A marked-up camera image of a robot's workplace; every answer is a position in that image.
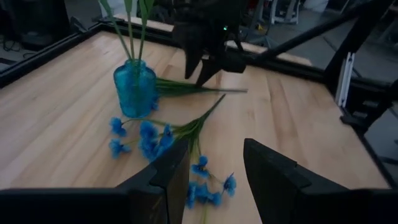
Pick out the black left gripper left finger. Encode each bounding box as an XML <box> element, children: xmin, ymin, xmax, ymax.
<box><xmin>115</xmin><ymin>139</ymin><xmax>191</xmax><ymax>224</ymax></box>

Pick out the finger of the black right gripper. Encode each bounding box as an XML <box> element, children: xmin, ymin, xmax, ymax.
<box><xmin>195</xmin><ymin>57</ymin><xmax>223</xmax><ymax>88</ymax></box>
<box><xmin>184</xmin><ymin>46</ymin><xmax>205</xmax><ymax>80</ymax></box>

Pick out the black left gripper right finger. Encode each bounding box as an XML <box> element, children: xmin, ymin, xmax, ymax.
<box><xmin>243</xmin><ymin>138</ymin><xmax>352</xmax><ymax>224</ymax></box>

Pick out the yellow artificial tulip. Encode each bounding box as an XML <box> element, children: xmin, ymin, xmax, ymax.
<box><xmin>98</xmin><ymin>0</ymin><xmax>133</xmax><ymax>63</ymax></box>
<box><xmin>137</xmin><ymin>0</ymin><xmax>155</xmax><ymax>62</ymax></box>
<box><xmin>123</xmin><ymin>0</ymin><xmax>137</xmax><ymax>62</ymax></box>

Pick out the teal glass vase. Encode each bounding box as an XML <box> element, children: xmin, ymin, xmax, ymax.
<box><xmin>113</xmin><ymin>58</ymin><xmax>158</xmax><ymax>119</ymax></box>

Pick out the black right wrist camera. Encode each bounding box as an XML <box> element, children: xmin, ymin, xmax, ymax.
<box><xmin>222</xmin><ymin>49</ymin><xmax>249</xmax><ymax>75</ymax></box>

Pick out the black diagonal frame brace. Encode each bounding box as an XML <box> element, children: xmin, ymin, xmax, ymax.
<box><xmin>254</xmin><ymin>0</ymin><xmax>379</xmax><ymax>63</ymax></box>

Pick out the white metal bracket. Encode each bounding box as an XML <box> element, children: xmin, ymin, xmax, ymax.
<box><xmin>335</xmin><ymin>52</ymin><xmax>356</xmax><ymax>108</ymax></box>

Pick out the black upright frame post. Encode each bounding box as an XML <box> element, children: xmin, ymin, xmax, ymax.
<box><xmin>323</xmin><ymin>0</ymin><xmax>394</xmax><ymax>82</ymax></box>

